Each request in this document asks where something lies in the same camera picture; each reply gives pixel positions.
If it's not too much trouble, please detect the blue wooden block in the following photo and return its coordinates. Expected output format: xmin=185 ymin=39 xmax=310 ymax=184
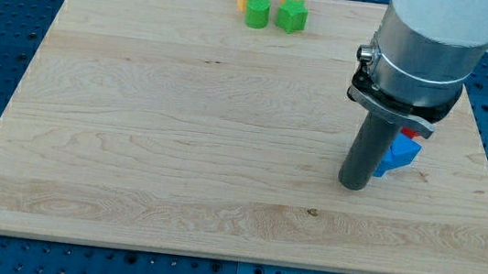
xmin=373 ymin=134 xmax=422 ymax=178

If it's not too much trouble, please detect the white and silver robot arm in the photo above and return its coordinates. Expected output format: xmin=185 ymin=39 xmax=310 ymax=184
xmin=347 ymin=0 xmax=488 ymax=138

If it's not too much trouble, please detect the light wooden board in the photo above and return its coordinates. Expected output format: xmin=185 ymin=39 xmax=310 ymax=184
xmin=0 ymin=0 xmax=488 ymax=274

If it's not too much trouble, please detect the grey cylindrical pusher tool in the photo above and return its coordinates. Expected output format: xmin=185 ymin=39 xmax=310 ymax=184
xmin=337 ymin=113 xmax=401 ymax=191

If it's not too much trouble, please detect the green cylinder block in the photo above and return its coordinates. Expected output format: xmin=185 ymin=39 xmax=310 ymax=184
xmin=244 ymin=0 xmax=271 ymax=29

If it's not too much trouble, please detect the green star block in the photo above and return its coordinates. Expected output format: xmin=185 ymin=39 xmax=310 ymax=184
xmin=276 ymin=0 xmax=309 ymax=34

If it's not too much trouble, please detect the red wooden block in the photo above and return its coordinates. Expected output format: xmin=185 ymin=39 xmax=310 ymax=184
xmin=400 ymin=127 xmax=420 ymax=139

